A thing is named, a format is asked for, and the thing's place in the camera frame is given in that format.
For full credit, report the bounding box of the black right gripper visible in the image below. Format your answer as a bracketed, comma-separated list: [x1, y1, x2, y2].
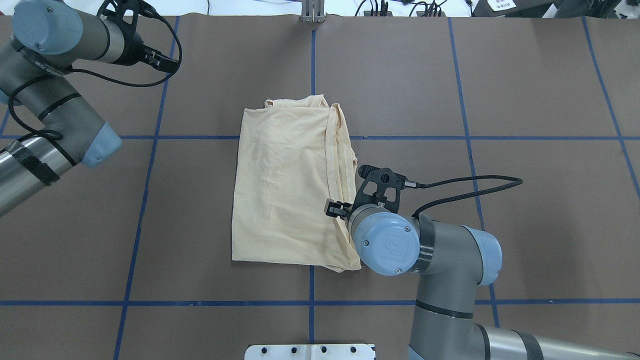
[325, 165, 408, 221]

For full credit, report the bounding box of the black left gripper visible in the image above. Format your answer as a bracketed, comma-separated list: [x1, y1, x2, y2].
[97, 0, 179, 74]

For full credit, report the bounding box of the beige long-sleeve graphic t-shirt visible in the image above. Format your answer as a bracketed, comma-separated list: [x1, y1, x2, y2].
[231, 95, 362, 273]

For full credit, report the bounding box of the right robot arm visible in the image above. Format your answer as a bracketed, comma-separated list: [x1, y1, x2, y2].
[324, 164, 639, 360]

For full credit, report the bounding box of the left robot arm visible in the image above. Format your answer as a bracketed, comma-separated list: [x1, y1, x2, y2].
[1, 0, 182, 215]

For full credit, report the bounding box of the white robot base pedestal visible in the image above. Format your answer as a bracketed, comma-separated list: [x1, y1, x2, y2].
[244, 343, 377, 360]

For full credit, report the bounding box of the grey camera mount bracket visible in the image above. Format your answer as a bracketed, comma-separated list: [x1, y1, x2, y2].
[300, 0, 326, 24]

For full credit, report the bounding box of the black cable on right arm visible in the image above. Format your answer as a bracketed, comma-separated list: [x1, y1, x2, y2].
[403, 175, 524, 219]

